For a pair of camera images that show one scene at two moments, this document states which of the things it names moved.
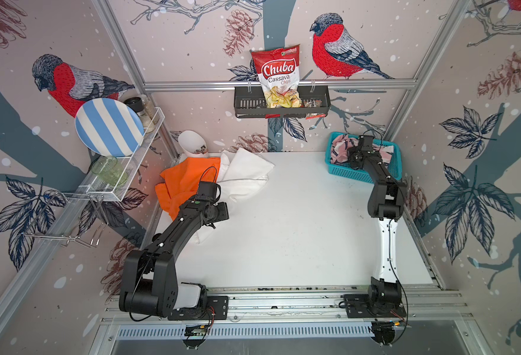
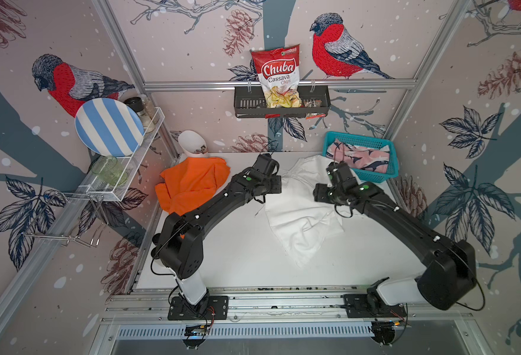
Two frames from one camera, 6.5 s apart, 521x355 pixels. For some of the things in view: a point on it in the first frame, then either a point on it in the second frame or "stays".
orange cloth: x=181 y=182 stays
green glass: x=109 y=168 stays
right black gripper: x=352 y=148 to x=318 y=192
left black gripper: x=223 y=211 to x=277 y=184
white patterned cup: x=193 y=145 stays
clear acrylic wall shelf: x=111 y=183 stays
